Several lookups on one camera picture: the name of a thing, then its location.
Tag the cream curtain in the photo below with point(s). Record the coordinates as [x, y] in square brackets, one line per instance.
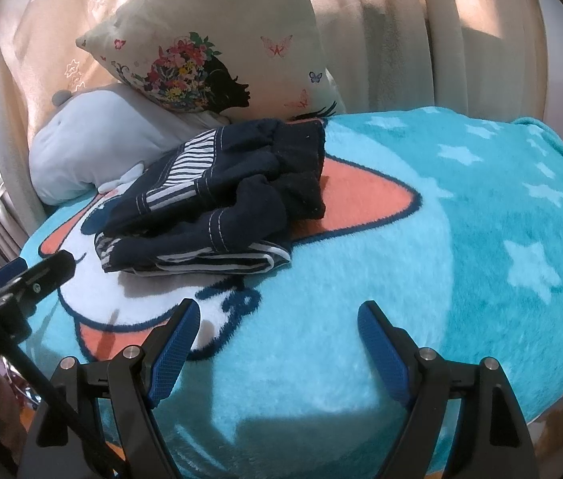
[386, 35]

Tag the cream floral print pillow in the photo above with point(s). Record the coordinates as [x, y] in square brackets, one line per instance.
[221, 15]

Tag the pale grey plush pillow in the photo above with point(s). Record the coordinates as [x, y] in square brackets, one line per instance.
[92, 144]

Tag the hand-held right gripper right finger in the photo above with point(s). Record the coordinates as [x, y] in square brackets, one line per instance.
[386, 354]

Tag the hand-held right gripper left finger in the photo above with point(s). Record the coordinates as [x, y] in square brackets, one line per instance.
[174, 354]

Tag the navy pants with striped lining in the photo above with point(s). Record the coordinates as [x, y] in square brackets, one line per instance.
[261, 199]

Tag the teal star printed blanket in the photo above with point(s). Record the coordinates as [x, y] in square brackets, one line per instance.
[411, 259]

